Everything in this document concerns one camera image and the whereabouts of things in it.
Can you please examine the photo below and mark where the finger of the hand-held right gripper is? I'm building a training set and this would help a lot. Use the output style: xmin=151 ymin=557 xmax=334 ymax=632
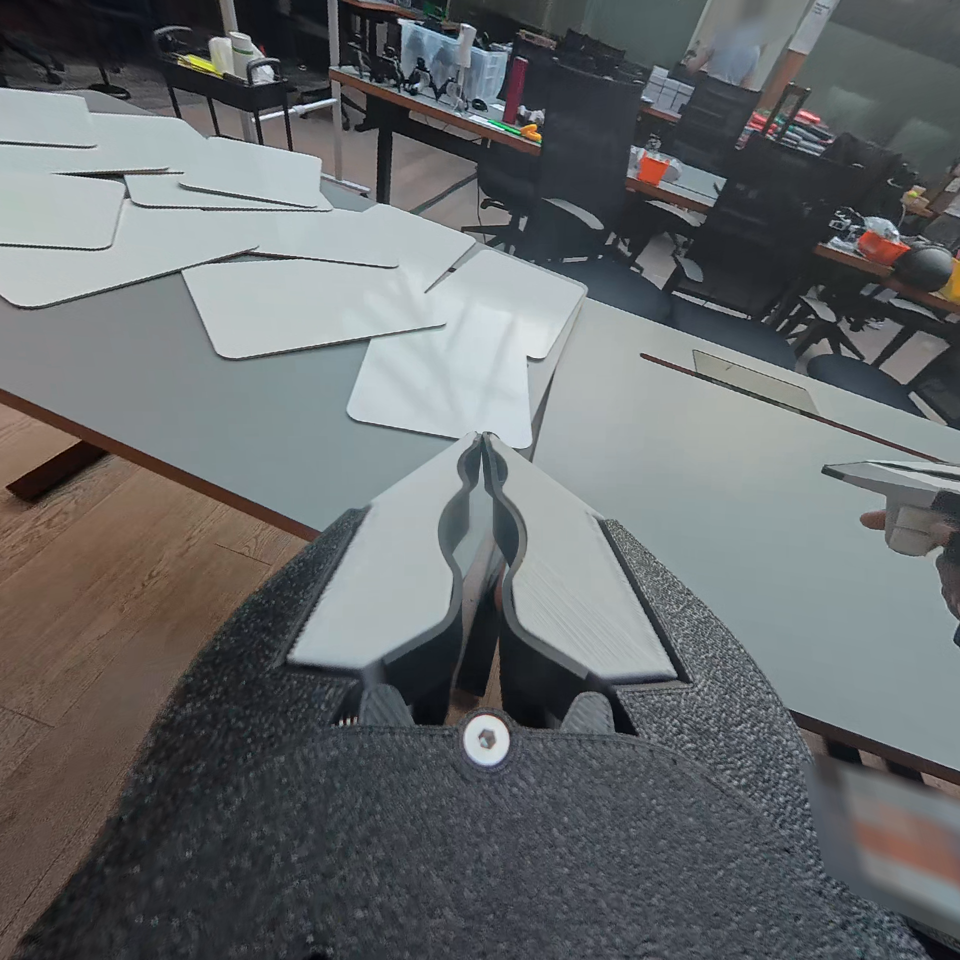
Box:
xmin=822 ymin=460 xmax=960 ymax=558

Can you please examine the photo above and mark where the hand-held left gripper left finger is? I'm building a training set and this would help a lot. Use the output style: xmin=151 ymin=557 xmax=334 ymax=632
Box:
xmin=287 ymin=432 xmax=487 ymax=672

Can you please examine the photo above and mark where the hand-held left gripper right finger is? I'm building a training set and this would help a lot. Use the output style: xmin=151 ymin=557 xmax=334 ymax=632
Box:
xmin=484 ymin=432 xmax=681 ymax=685

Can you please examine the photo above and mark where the white rounded board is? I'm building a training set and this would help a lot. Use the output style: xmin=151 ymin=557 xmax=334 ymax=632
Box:
xmin=346 ymin=247 xmax=588 ymax=451

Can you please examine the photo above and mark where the group of white panels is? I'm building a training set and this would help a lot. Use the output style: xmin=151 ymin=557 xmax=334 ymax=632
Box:
xmin=0 ymin=88 xmax=478 ymax=362

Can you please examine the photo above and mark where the grey desk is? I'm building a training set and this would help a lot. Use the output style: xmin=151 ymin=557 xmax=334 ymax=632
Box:
xmin=585 ymin=296 xmax=960 ymax=462
xmin=0 ymin=86 xmax=588 ymax=543
xmin=531 ymin=296 xmax=960 ymax=787

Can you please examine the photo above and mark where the dark desk leg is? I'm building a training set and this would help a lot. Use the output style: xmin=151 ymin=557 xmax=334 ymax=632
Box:
xmin=6 ymin=441 xmax=108 ymax=502

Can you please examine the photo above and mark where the person's right hand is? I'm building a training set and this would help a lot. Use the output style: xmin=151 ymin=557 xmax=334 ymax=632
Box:
xmin=861 ymin=510 xmax=960 ymax=622

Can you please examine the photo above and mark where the brown work table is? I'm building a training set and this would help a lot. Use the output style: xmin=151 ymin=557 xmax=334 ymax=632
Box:
xmin=330 ymin=66 xmax=543 ymax=205
xmin=626 ymin=105 xmax=960 ymax=316

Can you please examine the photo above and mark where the black office chair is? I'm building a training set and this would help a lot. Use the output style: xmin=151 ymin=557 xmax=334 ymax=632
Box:
xmin=663 ymin=135 xmax=830 ymax=331
xmin=463 ymin=54 xmax=648 ymax=265

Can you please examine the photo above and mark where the red bottle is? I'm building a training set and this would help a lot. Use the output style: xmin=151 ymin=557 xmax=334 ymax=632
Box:
xmin=502 ymin=56 xmax=531 ymax=126

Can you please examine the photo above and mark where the black utility cart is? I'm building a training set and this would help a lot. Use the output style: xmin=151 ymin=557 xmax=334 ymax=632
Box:
xmin=153 ymin=26 xmax=295 ymax=151

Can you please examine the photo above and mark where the clear plastic storage box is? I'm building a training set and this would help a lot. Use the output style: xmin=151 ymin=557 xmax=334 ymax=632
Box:
xmin=399 ymin=18 xmax=511 ymax=106

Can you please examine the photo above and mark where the desk cable flap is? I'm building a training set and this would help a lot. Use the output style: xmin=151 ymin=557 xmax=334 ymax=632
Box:
xmin=692 ymin=348 xmax=820 ymax=415

